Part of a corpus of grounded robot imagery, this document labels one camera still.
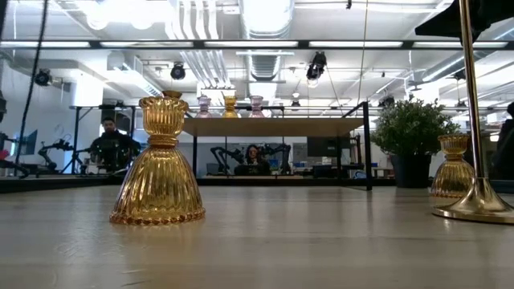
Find tall brass candlestick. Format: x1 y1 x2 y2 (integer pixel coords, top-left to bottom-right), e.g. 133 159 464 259
431 0 514 225

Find person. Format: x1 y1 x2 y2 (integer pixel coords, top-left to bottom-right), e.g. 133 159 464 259
235 144 272 177
496 102 514 181
88 116 142 174

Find green potted plant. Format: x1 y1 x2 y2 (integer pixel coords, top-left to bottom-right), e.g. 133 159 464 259
369 96 461 189

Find black ceiling spotlight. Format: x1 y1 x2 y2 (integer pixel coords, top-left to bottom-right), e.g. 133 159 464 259
304 51 328 83
34 68 53 88
169 62 187 81

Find amber glass candle holder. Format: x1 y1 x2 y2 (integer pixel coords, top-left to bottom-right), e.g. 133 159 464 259
108 96 206 226
430 133 477 199
221 95 240 119

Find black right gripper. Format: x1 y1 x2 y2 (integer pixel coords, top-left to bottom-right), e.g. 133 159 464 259
414 0 514 41

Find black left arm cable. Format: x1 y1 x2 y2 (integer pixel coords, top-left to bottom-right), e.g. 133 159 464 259
14 0 50 177

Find black background rig frame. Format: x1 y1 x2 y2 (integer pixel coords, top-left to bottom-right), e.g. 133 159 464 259
68 104 140 174

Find wooden shelf black metal legs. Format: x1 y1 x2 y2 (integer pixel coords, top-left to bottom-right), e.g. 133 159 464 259
182 101 373 192

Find background computer monitor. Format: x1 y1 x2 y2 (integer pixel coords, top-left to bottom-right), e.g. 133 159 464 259
15 128 39 157

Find thin hanging cable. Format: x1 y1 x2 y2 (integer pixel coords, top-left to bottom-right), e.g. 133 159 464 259
356 0 369 106

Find black aluminium frame rail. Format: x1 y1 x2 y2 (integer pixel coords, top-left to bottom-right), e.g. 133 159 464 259
0 175 514 194

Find pink glass candle holder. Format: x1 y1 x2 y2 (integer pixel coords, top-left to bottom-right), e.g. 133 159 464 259
247 95 266 119
195 95 214 119

